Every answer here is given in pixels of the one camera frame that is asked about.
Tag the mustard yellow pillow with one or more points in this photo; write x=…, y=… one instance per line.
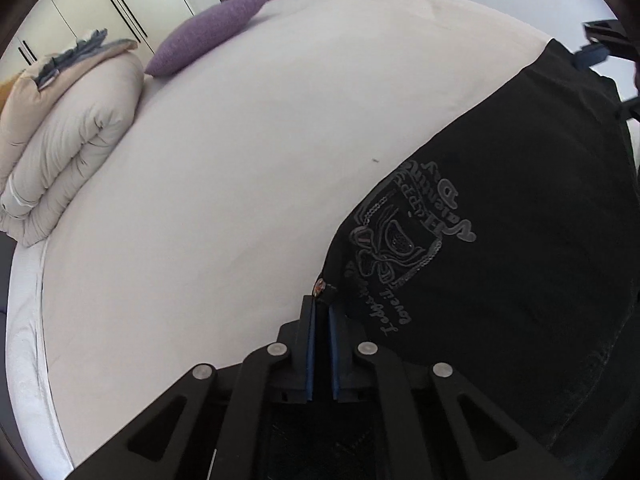
x=6, y=87

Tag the folded beige duvet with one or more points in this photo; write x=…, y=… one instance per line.
x=55, y=139

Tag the purple cushion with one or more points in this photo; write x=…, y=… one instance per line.
x=200, y=34

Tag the white wardrobe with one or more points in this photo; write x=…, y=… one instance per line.
x=53, y=26

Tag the folded blue grey cloth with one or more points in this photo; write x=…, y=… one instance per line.
x=85, y=48

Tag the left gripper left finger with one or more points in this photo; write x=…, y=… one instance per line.
x=299, y=337

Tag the black embroidered jeans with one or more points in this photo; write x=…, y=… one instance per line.
x=508, y=247

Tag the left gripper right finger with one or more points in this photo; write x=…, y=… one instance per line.
x=343, y=340

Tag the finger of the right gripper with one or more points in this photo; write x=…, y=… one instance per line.
x=590, y=55

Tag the white bed mattress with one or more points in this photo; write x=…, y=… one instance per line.
x=212, y=218

